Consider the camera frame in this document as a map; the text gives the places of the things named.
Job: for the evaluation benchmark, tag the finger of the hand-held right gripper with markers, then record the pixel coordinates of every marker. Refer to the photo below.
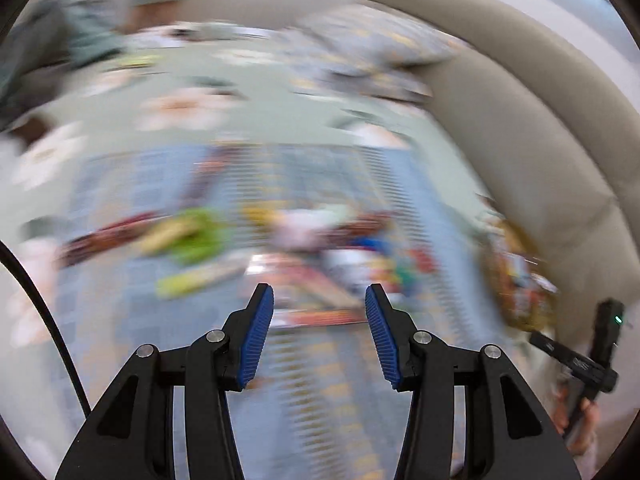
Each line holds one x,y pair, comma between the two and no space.
575,362

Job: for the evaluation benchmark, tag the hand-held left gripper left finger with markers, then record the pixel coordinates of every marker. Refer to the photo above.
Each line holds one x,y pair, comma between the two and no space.
257,340

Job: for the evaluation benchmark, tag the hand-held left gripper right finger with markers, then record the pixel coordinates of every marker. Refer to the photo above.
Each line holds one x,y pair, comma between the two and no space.
382,341

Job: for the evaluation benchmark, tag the yellow round basket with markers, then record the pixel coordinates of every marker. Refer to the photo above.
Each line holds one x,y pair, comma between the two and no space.
520,280

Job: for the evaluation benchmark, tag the person's right hand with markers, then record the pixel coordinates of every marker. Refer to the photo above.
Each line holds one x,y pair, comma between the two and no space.
587,430

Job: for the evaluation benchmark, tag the red snack packet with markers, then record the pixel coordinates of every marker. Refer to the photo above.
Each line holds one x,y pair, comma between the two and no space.
310,290
365,227

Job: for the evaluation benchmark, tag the yellow green flat packet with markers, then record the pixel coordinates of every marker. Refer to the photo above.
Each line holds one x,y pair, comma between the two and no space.
197,279

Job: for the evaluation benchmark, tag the blue patterned mat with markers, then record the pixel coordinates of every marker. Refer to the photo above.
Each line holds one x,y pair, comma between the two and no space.
165,340

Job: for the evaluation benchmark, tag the blue toy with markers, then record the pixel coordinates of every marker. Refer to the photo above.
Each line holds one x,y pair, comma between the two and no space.
371,249

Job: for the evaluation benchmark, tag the green and yellow packet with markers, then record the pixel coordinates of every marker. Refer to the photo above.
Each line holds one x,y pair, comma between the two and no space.
192,235

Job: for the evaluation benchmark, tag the dark red long packet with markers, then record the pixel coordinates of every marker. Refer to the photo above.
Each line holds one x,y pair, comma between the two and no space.
107,240

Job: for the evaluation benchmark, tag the green floral bed sheet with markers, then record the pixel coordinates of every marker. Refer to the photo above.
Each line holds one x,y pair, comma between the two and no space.
280,110

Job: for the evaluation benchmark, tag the beige padded headboard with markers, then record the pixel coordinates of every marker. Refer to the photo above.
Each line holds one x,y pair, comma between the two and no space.
525,110

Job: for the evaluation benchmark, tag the grey floral pillow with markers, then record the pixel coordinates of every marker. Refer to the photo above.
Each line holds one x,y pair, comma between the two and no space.
395,35
360,80

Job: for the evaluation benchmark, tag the grey green cloth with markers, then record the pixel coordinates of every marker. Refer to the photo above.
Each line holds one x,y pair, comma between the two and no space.
45,55

